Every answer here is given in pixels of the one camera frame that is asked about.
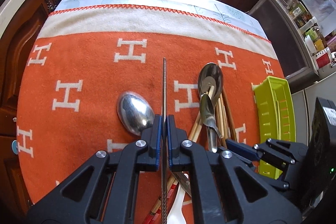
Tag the grey refrigerator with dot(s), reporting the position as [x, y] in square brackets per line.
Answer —
[307, 100]

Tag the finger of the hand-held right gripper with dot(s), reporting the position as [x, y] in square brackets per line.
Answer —
[273, 174]
[241, 148]

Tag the orange blanket white letter pattern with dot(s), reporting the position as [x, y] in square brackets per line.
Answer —
[86, 113]

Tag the grey glass door cabinet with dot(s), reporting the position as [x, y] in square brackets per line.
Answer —
[278, 29]

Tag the white plastic bottle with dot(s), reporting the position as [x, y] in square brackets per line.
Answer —
[309, 44]

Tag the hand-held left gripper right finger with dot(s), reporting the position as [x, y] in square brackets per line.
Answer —
[171, 138]

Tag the metal chopstick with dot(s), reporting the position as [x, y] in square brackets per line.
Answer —
[164, 87]

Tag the white plastic spoon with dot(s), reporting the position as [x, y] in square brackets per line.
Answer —
[178, 209]

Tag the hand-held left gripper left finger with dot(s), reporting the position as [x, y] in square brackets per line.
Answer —
[157, 136]

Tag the row of condiment containers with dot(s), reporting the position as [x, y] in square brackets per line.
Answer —
[299, 14]

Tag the round bowl steel spoon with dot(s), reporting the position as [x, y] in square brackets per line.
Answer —
[210, 74]

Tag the lime green utensil tray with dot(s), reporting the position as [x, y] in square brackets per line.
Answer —
[273, 108]

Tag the blue round cabinet sticker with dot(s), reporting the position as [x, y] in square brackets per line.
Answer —
[15, 147]

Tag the red label jar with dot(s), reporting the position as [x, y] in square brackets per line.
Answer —
[323, 60]

